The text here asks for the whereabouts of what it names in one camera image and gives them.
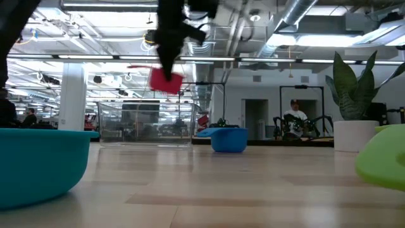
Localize silver ceiling duct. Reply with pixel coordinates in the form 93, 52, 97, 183
254, 0, 319, 60

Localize dark blue measuring cup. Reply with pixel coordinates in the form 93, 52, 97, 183
196, 127, 249, 153

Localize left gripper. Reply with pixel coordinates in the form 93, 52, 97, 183
156, 8, 190, 82

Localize black equipment box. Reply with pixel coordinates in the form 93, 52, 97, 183
366, 102, 388, 126

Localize green measuring cup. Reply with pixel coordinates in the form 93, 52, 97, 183
354, 123, 405, 193

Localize dark background table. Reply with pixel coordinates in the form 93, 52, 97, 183
191, 136, 335, 148

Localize person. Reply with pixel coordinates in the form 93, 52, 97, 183
282, 99, 309, 140
21, 107, 38, 129

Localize linear ceiling light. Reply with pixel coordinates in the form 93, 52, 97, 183
6, 54, 405, 65

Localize white plant pot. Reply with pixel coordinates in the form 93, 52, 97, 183
333, 120, 380, 153

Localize red measuring cup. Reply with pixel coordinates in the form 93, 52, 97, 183
127, 65, 185, 95

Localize clear plastic basket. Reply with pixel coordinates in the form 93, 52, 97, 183
96, 101, 199, 149

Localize small red object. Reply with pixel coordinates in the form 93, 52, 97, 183
197, 114, 209, 132

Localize white building pillar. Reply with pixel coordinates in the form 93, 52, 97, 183
58, 61, 89, 131

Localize white cylindrical bin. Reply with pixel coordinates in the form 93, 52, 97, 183
255, 119, 266, 140

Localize black gantry frame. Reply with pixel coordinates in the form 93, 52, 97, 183
182, 81, 227, 127
279, 84, 326, 139

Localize green snake plant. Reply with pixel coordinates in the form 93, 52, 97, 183
325, 50, 405, 122

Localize light blue measuring cup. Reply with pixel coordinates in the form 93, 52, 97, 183
0, 127, 101, 210

